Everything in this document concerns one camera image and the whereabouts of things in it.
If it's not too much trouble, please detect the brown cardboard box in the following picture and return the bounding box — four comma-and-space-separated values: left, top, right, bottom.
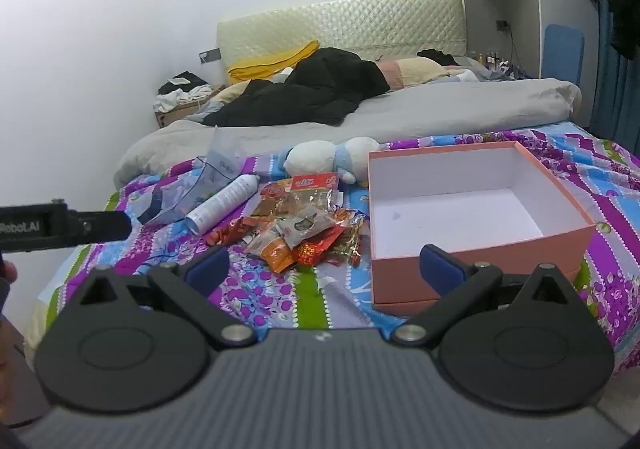
154, 85, 226, 130

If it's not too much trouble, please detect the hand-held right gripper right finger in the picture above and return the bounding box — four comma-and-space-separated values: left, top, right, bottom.
390, 244, 573, 347

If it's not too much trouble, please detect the pink and beige pillow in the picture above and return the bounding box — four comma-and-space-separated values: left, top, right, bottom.
375, 56, 451, 90

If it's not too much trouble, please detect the clear plastic bag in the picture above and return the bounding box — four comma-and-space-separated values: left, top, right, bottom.
137, 125, 251, 225

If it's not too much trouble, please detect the black clothing heap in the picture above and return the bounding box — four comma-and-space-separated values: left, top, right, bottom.
202, 48, 392, 127

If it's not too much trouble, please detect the blue panel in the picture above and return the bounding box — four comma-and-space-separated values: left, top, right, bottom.
542, 24, 586, 87

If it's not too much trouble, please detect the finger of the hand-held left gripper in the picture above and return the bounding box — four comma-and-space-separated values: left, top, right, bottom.
67, 211, 133, 245

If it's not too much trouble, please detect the white wardrobe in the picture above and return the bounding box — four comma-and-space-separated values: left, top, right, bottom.
460, 0, 601, 120

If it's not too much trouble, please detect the floral printed bed sheet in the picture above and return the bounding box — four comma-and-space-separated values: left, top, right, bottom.
25, 126, 640, 375

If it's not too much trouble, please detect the white and blue plush toy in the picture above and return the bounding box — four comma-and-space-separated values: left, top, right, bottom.
283, 136, 381, 187

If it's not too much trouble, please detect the grey duvet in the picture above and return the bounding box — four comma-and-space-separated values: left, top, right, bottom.
114, 78, 583, 190

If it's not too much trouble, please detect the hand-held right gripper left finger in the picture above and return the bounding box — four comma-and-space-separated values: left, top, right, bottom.
75, 245, 258, 350

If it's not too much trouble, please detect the person's left hand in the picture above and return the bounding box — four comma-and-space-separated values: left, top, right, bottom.
0, 256, 20, 330

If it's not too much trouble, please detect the pink cardboard box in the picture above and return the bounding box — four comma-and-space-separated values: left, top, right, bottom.
368, 140, 597, 317

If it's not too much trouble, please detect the white spray can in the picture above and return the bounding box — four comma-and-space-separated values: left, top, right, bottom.
186, 174, 261, 235

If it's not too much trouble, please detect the small black garment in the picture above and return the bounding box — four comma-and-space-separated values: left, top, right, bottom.
417, 49, 458, 67

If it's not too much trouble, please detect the blue curtain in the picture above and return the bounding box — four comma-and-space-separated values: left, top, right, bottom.
590, 0, 640, 154

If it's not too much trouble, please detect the cream quilted headboard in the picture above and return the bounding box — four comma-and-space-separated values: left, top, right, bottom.
216, 0, 463, 84

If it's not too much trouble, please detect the yellow blanket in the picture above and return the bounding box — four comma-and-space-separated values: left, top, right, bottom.
228, 40, 321, 84

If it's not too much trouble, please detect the row of small bottles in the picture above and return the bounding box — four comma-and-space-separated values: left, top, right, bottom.
477, 51, 511, 70

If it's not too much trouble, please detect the black cable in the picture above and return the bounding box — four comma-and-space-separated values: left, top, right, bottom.
506, 26, 520, 70

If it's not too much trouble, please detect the pile of snack packets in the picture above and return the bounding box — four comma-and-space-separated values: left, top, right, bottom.
204, 172, 371, 275

